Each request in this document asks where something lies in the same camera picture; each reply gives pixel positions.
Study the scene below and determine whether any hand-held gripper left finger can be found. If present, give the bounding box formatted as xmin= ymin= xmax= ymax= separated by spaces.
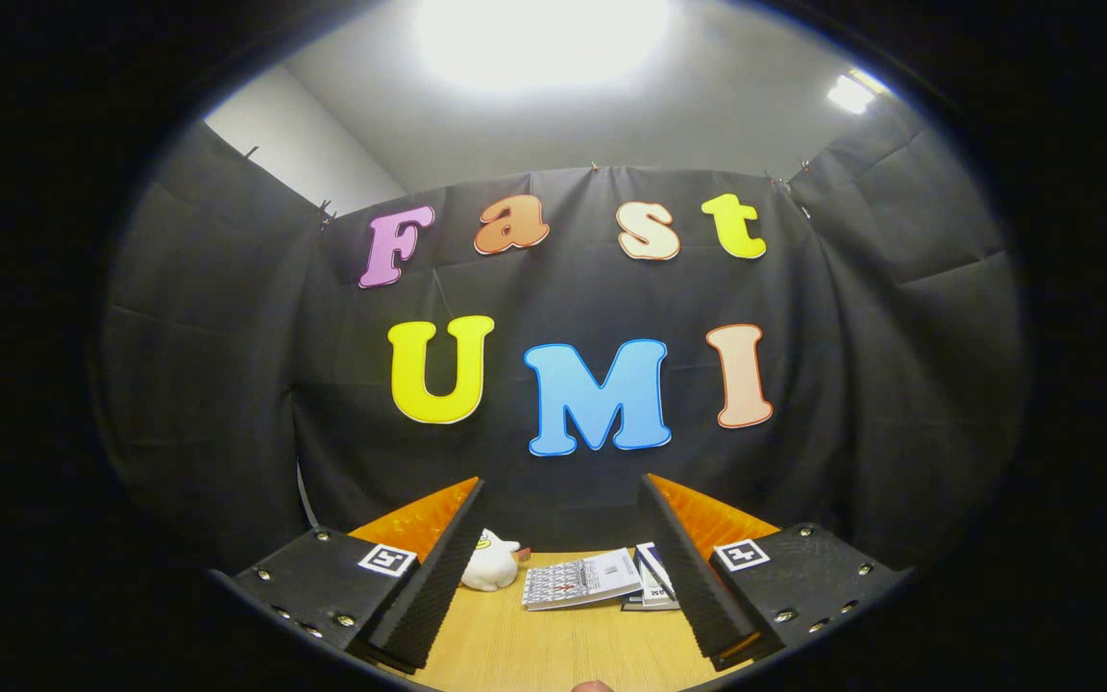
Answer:
xmin=232 ymin=476 xmax=490 ymax=673

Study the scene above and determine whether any white book dark cover picture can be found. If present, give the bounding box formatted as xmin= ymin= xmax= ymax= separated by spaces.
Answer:
xmin=634 ymin=542 xmax=680 ymax=603

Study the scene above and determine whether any small ceiling light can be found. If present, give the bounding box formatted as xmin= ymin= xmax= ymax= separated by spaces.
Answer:
xmin=826 ymin=67 xmax=887 ymax=116

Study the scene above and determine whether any patterned cover book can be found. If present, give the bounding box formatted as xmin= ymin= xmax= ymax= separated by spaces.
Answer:
xmin=521 ymin=547 xmax=645 ymax=612

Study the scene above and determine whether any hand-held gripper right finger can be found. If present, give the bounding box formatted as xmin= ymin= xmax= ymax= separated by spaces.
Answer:
xmin=636 ymin=472 xmax=906 ymax=673

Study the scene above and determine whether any white duck plush toy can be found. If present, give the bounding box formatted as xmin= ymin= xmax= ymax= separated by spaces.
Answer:
xmin=459 ymin=528 xmax=532 ymax=593

